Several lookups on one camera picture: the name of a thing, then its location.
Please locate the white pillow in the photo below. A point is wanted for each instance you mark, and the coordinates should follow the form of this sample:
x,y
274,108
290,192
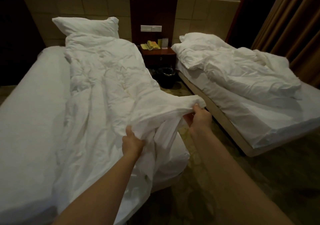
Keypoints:
x,y
87,26

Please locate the yellow telephone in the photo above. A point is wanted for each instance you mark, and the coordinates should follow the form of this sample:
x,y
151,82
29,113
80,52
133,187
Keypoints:
x,y
150,45

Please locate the person's right hand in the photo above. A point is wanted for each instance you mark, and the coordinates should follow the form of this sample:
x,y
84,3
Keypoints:
x,y
200,120

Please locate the person's right forearm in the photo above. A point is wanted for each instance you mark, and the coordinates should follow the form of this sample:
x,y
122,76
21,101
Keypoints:
x,y
235,182

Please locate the pale green box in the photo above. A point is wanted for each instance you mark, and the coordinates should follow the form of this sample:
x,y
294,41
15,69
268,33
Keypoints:
x,y
164,43

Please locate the dark wooden wall panel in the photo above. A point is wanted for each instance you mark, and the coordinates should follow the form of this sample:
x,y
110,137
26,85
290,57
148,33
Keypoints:
x,y
152,10

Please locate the black trash bin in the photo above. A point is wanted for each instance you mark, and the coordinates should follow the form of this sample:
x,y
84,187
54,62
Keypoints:
x,y
167,78

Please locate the person's left hand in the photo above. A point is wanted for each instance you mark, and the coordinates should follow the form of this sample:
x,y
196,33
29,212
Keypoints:
x,y
132,145

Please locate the beige padded headboard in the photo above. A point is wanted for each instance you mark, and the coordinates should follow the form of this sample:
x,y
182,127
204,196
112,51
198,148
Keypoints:
x,y
100,0

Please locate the white switch panel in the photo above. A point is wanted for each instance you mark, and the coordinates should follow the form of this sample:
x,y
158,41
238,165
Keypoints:
x,y
151,28

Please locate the person's left forearm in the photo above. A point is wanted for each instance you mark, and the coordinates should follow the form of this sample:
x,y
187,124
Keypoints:
x,y
100,197

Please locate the brown curtain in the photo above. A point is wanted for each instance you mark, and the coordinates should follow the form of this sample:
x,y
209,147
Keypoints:
x,y
295,27

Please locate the white bed sheet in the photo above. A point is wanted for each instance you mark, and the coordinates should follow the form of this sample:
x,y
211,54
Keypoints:
x,y
30,132

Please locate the dark wooden column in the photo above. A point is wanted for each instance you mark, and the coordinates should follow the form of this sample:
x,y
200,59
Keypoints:
x,y
20,32
250,12

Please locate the reddish wooden nightstand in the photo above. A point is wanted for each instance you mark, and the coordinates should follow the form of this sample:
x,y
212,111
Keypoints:
x,y
157,57

